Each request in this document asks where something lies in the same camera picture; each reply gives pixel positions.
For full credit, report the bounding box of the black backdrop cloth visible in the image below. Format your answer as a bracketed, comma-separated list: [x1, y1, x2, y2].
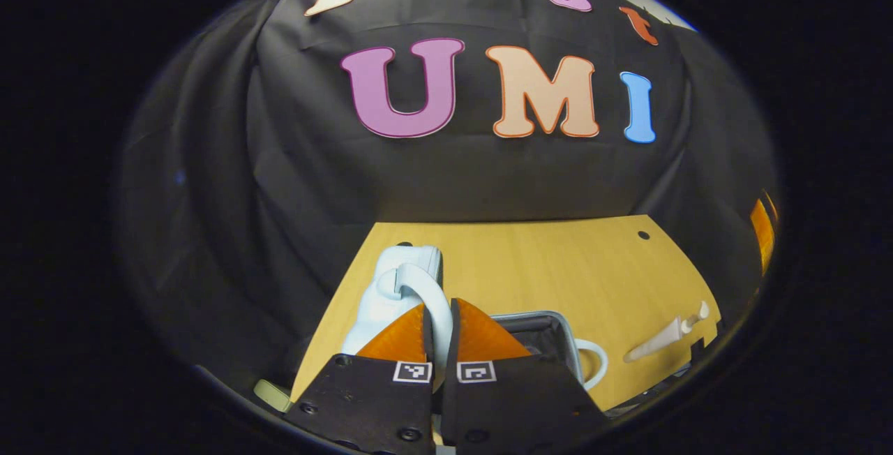
[115, 0, 782, 400]

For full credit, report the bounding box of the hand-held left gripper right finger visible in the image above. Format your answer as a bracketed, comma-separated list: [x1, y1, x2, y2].
[441, 298, 608, 453]

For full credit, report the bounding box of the pale blue suitcase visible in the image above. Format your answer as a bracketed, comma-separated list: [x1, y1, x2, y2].
[340, 244, 609, 393]

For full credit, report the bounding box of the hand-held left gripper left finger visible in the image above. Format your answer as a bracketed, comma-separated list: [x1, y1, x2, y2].
[283, 301, 439, 455]

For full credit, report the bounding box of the white pump bottle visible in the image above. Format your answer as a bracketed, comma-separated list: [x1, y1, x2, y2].
[623, 300, 711, 364]

